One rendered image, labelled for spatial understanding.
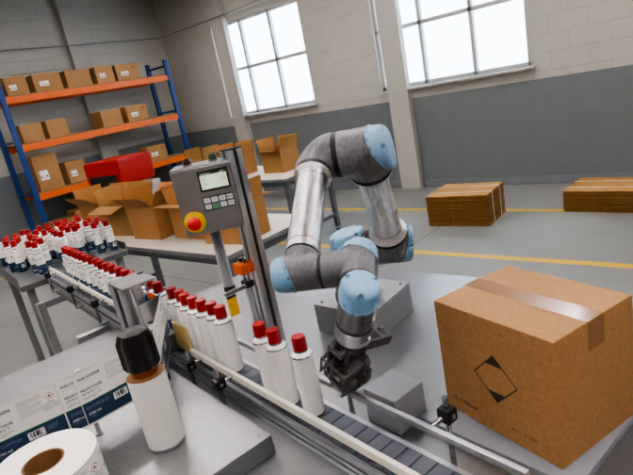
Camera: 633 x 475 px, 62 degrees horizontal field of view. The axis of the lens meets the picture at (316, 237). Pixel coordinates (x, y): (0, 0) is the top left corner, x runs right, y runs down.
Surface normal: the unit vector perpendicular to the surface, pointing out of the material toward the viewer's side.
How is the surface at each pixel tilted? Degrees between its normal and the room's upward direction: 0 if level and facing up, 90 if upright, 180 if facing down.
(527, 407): 90
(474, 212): 90
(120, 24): 90
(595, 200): 90
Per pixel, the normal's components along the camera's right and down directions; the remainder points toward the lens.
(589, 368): 0.51, 0.15
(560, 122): -0.63, 0.33
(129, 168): 0.86, -0.03
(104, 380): 0.69, 0.07
